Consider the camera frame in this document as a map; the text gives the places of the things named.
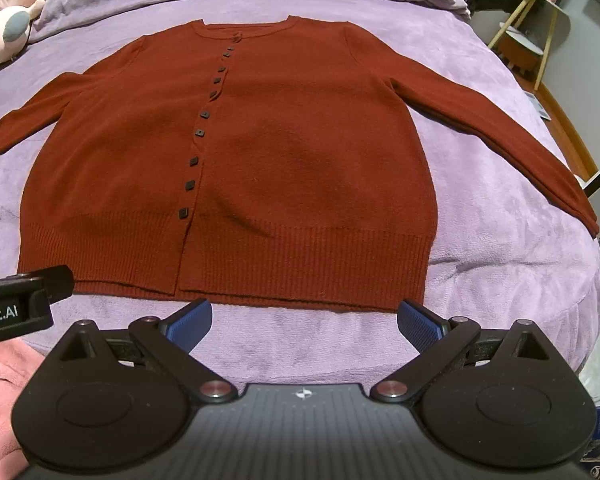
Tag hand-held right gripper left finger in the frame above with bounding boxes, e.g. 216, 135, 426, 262
54, 298, 239, 405

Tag side table with yellow legs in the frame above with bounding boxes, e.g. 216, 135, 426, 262
487, 0, 565, 92

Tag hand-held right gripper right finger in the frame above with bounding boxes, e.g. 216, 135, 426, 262
370, 299, 553, 405

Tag red knit cardigan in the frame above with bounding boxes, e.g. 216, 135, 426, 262
0, 16, 600, 313

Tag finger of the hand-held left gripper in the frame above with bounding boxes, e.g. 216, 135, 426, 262
17, 265, 74, 306

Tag pink cloth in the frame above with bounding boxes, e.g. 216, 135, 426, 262
0, 339, 51, 480

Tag pink plush toy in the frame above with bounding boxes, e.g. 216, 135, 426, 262
0, 0, 72, 68

